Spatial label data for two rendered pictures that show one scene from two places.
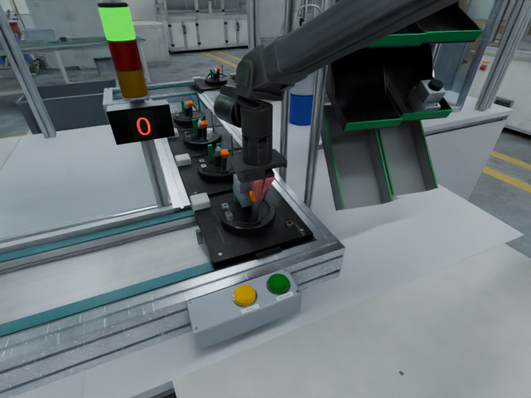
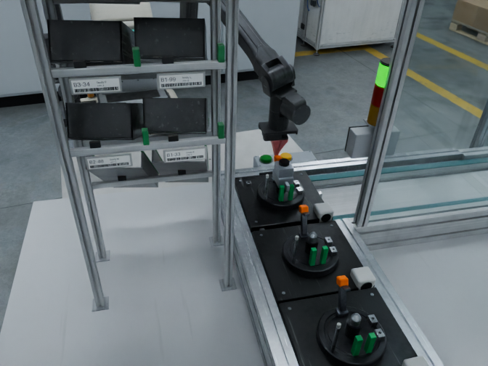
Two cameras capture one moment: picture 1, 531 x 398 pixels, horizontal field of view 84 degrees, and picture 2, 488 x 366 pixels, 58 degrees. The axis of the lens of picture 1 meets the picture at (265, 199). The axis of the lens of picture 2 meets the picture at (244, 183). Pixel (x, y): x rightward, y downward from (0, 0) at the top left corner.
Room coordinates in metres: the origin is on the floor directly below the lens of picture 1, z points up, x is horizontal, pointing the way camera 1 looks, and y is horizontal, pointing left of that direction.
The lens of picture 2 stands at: (1.63, 0.09, 1.76)
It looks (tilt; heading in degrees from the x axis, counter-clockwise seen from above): 35 degrees down; 189
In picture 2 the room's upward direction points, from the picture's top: 2 degrees clockwise
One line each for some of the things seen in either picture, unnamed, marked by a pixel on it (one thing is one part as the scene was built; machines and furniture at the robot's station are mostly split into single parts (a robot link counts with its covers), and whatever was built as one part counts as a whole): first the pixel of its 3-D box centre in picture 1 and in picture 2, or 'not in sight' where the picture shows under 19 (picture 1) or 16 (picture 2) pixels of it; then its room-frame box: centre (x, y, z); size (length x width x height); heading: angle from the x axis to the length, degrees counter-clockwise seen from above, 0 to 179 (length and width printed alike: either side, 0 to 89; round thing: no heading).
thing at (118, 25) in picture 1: (117, 23); (388, 74); (0.61, 0.27, 1.38); 0.05 x 0.05 x 0.05
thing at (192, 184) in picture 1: (218, 158); (311, 244); (0.81, 0.14, 1.01); 0.24 x 0.24 x 0.13; 23
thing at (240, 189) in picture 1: (244, 184); (284, 173); (0.59, 0.05, 1.06); 0.08 x 0.04 x 0.07; 23
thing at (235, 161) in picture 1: (257, 150); (278, 120); (0.51, 0.02, 1.18); 0.10 x 0.07 x 0.07; 113
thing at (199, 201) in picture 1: (200, 204); (323, 213); (0.63, 0.17, 0.97); 0.05 x 0.05 x 0.04; 23
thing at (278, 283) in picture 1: (278, 283); (266, 160); (0.37, -0.03, 0.96); 0.04 x 0.04 x 0.02
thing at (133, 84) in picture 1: (132, 81); (379, 113); (0.61, 0.27, 1.28); 0.05 x 0.05 x 0.05
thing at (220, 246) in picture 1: (247, 219); (279, 198); (0.58, 0.04, 0.96); 0.24 x 0.24 x 0.02; 23
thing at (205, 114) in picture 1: (188, 110); not in sight; (1.26, 0.34, 1.01); 0.24 x 0.24 x 0.13; 23
